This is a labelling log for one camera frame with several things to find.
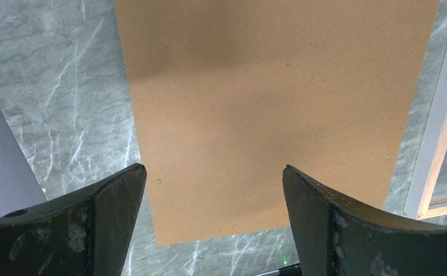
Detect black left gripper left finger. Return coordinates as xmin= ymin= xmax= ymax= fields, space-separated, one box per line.
xmin=0 ymin=163 xmax=147 ymax=275

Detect brown backing board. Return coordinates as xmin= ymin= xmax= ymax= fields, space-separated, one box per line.
xmin=114 ymin=1 xmax=440 ymax=246

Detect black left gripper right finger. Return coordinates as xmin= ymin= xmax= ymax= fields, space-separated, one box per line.
xmin=283 ymin=166 xmax=447 ymax=275

